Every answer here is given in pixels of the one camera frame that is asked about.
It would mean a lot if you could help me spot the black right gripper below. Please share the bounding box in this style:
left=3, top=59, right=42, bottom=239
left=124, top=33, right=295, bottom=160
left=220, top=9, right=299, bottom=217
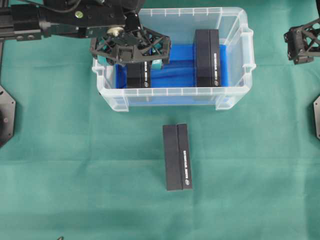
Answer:
left=283, top=19, right=320, bottom=65

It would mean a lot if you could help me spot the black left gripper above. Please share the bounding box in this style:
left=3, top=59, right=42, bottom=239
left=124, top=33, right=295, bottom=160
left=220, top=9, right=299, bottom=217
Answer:
left=89, top=25, right=172, bottom=70

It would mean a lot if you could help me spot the black realsense box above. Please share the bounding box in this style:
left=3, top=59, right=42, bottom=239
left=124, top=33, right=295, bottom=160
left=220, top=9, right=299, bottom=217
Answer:
left=162, top=123, right=193, bottom=191
left=126, top=61, right=151, bottom=89
left=193, top=29, right=222, bottom=88

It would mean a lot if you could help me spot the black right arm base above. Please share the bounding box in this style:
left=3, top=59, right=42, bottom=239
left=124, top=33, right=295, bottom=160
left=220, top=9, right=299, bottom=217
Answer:
left=313, top=96, right=320, bottom=140

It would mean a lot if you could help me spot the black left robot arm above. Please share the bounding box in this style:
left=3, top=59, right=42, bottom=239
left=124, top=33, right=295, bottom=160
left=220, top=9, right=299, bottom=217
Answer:
left=0, top=0, right=172, bottom=66

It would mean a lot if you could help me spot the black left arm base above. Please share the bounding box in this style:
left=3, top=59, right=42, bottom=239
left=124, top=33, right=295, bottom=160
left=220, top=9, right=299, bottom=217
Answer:
left=0, top=86, right=16, bottom=147

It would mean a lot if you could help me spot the clear plastic storage case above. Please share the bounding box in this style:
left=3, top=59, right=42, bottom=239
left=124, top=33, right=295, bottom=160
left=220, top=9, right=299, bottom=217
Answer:
left=92, top=7, right=256, bottom=112

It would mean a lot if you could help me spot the blue liner sheet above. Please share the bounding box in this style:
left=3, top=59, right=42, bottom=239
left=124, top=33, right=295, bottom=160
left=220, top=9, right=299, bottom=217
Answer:
left=115, top=44, right=229, bottom=106

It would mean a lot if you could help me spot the green table cloth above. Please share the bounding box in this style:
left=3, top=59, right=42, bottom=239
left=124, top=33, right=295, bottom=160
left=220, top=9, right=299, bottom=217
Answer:
left=0, top=0, right=320, bottom=240

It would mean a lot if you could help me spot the black table frame rail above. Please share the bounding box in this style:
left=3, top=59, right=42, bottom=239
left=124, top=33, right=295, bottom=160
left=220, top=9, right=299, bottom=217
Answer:
left=0, top=0, right=12, bottom=83

